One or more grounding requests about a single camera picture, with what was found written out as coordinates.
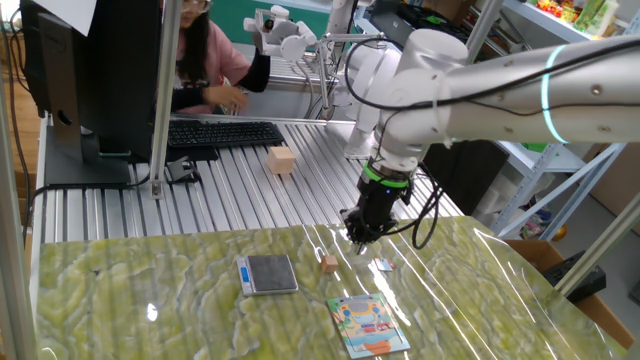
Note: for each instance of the black power adapter box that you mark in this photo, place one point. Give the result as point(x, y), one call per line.
point(585, 282)

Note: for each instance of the grey metal case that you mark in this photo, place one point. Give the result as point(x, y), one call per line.
point(395, 22)

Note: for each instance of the black keyboard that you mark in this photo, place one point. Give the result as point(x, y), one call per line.
point(225, 134)

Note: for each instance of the large wooden block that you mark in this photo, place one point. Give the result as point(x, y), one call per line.
point(281, 160)

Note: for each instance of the small wooden cube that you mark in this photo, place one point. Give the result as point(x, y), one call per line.
point(330, 264)

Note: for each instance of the person in pink shirt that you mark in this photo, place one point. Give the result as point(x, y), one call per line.
point(220, 55)

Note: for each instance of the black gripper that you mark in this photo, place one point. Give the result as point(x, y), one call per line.
point(380, 202)

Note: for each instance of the black computer case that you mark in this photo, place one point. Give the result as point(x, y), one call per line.
point(470, 180)

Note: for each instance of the white paper sheet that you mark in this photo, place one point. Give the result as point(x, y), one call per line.
point(72, 12)

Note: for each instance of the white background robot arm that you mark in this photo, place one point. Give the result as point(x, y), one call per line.
point(365, 75)

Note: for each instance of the silver digital pocket scale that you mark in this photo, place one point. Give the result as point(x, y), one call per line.
point(272, 274)

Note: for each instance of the white metal shelf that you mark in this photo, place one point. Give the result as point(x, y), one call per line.
point(530, 14)

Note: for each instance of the cartoon bus puzzle board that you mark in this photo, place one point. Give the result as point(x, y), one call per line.
point(367, 325)

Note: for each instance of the black plastic crate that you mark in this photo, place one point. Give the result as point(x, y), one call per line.
point(440, 17)

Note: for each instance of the white handheld controller device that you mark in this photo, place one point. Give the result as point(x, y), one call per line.
point(295, 45)

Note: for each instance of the black computer monitor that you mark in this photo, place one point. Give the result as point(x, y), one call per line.
point(115, 75)

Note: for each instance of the green marble pattern mat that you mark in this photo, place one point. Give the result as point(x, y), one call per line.
point(150, 280)

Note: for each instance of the brown cardboard box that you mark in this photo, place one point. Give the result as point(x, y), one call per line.
point(535, 252)

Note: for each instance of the black phone stand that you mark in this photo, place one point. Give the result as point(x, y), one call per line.
point(180, 170)

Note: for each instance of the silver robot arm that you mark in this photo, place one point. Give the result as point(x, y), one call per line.
point(550, 100)

